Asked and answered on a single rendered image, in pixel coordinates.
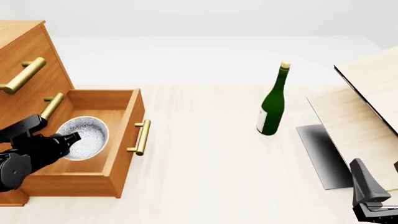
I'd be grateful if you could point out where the pale wood rack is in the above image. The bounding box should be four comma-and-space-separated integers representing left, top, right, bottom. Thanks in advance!
295, 45, 398, 190

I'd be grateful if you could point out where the long brass drawer handle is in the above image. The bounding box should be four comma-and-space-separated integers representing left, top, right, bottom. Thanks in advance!
0, 57, 47, 95

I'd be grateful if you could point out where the open wooden drawer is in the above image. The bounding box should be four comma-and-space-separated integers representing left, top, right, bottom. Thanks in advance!
19, 88, 146, 200

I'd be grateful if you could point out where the wooden drawer with short handle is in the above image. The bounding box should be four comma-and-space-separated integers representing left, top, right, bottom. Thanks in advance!
0, 69, 75, 131

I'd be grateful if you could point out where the green wine bottle with cork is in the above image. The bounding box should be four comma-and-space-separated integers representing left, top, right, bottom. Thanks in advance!
256, 60, 292, 136

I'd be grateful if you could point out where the brass handle of open drawer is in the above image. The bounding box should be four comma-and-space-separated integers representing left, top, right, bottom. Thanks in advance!
126, 119, 152, 157

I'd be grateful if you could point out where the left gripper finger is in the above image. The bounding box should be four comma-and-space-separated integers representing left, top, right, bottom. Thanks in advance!
57, 131, 83, 147

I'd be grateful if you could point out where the wooden cabinet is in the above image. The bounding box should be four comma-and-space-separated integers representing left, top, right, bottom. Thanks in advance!
0, 19, 76, 207

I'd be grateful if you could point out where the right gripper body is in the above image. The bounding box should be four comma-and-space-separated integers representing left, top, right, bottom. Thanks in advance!
352, 202, 398, 223

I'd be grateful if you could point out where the wooden drawer with long handle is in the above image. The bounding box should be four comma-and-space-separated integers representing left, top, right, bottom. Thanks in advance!
0, 26, 67, 103

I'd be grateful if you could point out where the short brass drawer handle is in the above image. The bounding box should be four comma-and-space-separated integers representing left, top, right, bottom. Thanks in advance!
40, 92, 65, 121

